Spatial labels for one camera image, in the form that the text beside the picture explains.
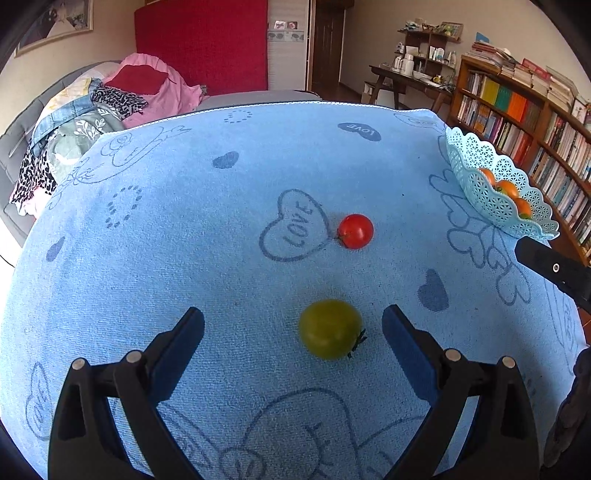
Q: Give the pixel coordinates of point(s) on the green tomato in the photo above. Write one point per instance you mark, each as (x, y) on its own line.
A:
(330, 328)

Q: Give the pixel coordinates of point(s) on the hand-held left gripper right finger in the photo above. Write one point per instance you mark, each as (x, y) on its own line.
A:
(408, 353)

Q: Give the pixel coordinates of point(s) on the wooden desk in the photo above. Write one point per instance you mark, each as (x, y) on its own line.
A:
(415, 85)

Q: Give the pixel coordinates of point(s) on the book pile atop bookshelf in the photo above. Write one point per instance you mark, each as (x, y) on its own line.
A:
(521, 69)

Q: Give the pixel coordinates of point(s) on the small wooden desk shelf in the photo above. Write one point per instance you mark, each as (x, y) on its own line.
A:
(431, 46)

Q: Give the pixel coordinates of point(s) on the white kettle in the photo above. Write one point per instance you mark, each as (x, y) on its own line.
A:
(405, 64)

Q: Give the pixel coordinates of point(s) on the pink cloth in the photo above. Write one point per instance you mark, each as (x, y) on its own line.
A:
(161, 101)

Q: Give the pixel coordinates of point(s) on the blue printed blanket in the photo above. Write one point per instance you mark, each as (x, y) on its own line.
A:
(207, 221)

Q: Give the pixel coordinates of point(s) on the orange tangerine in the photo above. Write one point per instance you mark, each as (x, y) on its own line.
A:
(508, 188)
(524, 207)
(487, 175)

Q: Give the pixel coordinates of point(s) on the rows of shelved books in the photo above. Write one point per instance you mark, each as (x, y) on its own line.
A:
(508, 110)

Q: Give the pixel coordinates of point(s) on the round red tomato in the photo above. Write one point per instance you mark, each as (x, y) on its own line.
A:
(355, 230)

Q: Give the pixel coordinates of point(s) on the leopard print cloth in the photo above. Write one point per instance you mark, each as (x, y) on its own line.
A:
(120, 102)

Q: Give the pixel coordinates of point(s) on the dark wooden door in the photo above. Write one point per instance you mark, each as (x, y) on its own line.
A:
(327, 50)

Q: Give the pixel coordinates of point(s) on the wooden bookshelf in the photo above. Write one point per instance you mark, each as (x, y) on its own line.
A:
(535, 134)

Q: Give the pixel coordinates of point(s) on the wooden bench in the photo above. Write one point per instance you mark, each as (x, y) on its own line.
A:
(381, 90)

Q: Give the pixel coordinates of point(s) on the small pink wall photos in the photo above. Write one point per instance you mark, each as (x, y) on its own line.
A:
(284, 25)

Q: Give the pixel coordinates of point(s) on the red padded headboard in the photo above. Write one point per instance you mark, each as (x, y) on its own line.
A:
(203, 46)

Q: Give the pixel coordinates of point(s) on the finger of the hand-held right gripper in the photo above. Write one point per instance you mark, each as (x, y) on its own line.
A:
(554, 265)

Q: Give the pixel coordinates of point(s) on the pale blue lattice basket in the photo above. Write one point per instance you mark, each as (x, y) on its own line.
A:
(498, 194)

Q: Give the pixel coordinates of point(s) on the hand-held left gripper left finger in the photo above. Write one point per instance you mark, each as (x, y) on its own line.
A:
(178, 355)

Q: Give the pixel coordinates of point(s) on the framed wall photo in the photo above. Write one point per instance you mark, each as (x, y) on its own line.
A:
(51, 23)

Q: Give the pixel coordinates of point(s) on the person's right hand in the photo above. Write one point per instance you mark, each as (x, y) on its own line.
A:
(570, 415)

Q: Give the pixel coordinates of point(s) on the floral quilt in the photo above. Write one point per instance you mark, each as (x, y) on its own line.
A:
(78, 129)

